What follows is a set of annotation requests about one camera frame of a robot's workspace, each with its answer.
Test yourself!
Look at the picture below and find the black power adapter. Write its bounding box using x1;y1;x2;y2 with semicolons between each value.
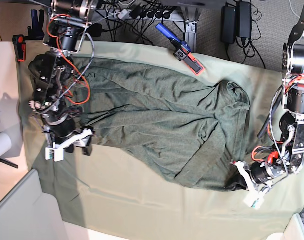
236;1;252;39
220;5;236;44

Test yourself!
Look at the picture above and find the white bin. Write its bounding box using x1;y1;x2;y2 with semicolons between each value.
0;170;68;240

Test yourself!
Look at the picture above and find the blue orange bar clamp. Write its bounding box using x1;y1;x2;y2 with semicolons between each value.
155;23;205;76

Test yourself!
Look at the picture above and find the aluminium frame post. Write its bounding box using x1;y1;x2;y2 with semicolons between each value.
181;7;202;53

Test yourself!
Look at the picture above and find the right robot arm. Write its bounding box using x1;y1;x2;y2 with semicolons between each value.
29;0;98;162

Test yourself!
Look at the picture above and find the black flat power brick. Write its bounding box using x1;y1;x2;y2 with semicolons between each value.
87;23;103;38

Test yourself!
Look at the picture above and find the black stick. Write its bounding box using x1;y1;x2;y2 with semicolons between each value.
0;158;19;169

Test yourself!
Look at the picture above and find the right black power adapter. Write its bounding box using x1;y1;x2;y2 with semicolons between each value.
236;1;252;39

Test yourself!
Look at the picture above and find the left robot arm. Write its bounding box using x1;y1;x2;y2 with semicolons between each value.
226;5;304;209

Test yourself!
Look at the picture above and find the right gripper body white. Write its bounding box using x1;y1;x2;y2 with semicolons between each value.
45;127;95;162

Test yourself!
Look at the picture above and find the left black power adapter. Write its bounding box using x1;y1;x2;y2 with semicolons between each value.
220;5;236;44

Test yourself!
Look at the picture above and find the white cylindrical cup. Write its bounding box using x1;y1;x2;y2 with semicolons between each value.
0;132;12;157

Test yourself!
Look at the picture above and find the green T-shirt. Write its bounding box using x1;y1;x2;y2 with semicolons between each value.
74;57;251;191

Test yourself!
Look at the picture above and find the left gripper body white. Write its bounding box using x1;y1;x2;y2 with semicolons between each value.
231;161;270;210

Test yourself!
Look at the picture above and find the white power strip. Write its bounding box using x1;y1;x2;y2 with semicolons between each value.
97;9;185;22

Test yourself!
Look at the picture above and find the light green table cloth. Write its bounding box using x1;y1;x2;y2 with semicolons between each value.
17;40;304;240

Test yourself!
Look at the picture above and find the blue spring clamp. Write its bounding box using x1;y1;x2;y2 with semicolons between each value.
27;9;45;40

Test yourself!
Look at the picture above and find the orange black corner clamp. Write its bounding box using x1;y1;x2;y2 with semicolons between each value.
12;35;27;62

